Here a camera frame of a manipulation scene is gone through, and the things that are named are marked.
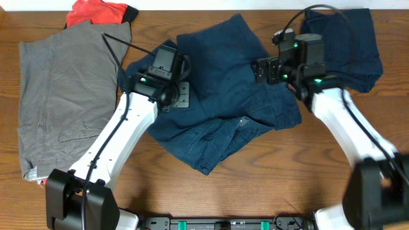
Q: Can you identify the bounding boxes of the dark blue shorts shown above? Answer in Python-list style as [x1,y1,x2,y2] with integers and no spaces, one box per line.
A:
[117,13,303,176]

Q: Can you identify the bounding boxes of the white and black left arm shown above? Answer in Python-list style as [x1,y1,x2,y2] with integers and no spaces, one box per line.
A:
[45,45,190,230]

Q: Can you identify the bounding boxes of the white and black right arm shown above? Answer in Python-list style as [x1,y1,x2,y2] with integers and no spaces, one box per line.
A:
[251,29,408,229]

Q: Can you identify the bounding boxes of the folded dark blue garment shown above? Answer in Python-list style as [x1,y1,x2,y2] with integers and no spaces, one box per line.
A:
[301,8,383,93]

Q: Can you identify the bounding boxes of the red and black garment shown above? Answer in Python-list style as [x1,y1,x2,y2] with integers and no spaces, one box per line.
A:
[65,0,139,29]

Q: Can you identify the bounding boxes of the grey shorts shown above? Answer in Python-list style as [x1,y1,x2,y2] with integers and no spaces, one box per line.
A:
[18,21,132,181]

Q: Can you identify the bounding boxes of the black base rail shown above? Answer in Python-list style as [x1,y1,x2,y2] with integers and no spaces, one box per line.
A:
[136,215,316,230]

